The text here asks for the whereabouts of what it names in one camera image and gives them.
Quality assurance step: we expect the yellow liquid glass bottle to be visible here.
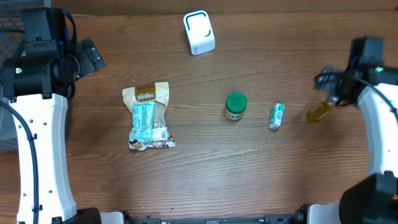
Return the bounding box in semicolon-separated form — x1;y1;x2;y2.
306;100;335;122

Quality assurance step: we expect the small teal white carton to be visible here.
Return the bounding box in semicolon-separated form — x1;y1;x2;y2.
269;103;285;130

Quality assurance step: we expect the teal snack packet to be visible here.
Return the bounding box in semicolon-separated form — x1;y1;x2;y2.
129;102;155;142

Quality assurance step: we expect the brown white snack bag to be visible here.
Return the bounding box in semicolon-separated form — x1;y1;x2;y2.
122;82;175;151

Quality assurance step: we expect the green white yogurt cup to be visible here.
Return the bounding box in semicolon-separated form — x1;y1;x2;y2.
224;92;248;121

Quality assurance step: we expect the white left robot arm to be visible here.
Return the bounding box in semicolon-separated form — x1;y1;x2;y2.
1;7;105;223

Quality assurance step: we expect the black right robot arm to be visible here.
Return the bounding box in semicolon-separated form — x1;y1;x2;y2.
284;37;397;223

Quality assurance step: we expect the white barcode scanner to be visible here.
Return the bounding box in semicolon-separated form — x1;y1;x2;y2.
183;10;216;55

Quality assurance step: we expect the grey plastic mesh basket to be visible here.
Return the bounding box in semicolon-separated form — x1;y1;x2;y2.
1;7;80;141

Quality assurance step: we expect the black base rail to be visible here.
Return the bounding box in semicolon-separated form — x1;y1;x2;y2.
99;211;296;224

